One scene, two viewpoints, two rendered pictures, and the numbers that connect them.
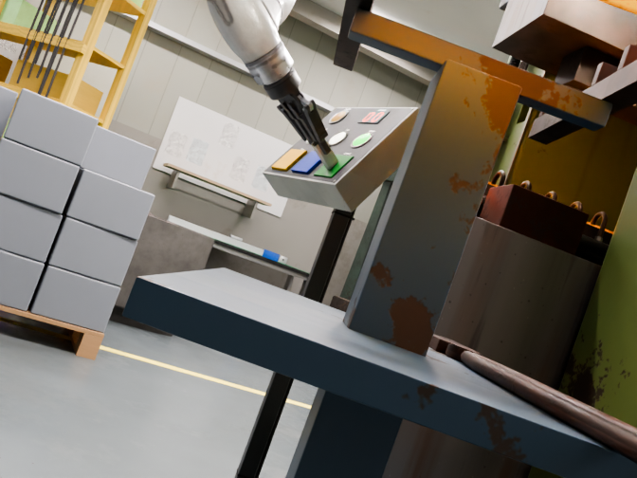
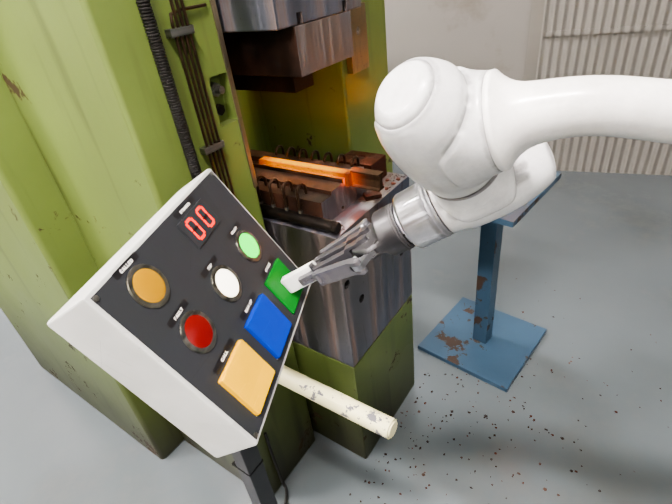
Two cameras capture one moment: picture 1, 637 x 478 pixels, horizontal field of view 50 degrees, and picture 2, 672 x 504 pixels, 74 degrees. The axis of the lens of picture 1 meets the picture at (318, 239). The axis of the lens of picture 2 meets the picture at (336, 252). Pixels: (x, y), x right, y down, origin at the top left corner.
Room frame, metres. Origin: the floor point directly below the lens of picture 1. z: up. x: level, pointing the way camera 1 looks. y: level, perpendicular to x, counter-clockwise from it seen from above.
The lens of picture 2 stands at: (1.89, 0.54, 1.47)
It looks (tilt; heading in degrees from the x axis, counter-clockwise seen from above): 33 degrees down; 227
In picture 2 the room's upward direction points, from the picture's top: 8 degrees counter-clockwise
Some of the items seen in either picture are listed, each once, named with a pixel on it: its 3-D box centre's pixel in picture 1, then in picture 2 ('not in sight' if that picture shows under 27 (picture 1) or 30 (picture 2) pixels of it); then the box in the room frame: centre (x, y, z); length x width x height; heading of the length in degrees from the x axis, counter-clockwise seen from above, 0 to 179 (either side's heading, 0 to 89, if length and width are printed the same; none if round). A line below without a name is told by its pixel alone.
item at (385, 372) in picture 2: not in sight; (324, 349); (1.13, -0.42, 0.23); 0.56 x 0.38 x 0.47; 98
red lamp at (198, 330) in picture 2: not in sight; (198, 331); (1.73, 0.10, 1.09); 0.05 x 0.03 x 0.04; 8
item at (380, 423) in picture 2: not in sight; (311, 389); (1.48, -0.05, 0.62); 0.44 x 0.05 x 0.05; 98
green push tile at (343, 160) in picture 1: (335, 168); (282, 286); (1.54, 0.02, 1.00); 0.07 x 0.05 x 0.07; 33
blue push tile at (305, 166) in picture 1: (311, 163); (267, 326); (1.62, 0.08, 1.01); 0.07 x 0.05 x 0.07; 33
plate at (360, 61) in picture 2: not in sight; (356, 38); (0.85, -0.37, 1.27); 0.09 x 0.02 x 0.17; 8
